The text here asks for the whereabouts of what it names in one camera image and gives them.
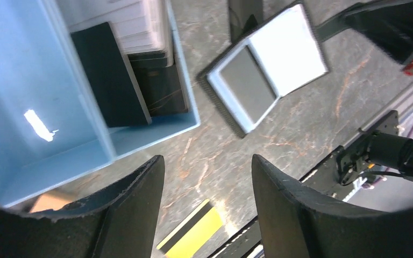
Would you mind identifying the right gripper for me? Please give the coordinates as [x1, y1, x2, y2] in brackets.
[316, 1, 413, 76]

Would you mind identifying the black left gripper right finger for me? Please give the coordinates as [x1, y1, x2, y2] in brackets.
[252, 154, 413, 257]

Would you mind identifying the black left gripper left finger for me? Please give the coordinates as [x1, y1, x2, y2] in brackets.
[0, 155, 165, 257]

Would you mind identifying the gold credit card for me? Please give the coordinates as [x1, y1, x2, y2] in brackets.
[156, 199, 223, 258]

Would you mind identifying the black card holder wallet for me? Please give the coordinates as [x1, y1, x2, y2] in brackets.
[198, 1, 329, 138]

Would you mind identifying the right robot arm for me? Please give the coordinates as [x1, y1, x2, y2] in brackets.
[316, 1, 413, 186]

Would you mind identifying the light blue bin with cards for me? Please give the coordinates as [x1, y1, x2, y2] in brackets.
[40, 1, 200, 165]

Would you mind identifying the stack of dark cards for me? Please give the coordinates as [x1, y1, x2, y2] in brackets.
[56, 0, 189, 128]

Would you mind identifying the wooden block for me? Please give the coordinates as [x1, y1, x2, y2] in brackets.
[29, 190, 75, 213]

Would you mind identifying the light blue middle bin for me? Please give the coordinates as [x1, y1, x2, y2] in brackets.
[0, 1, 115, 207]

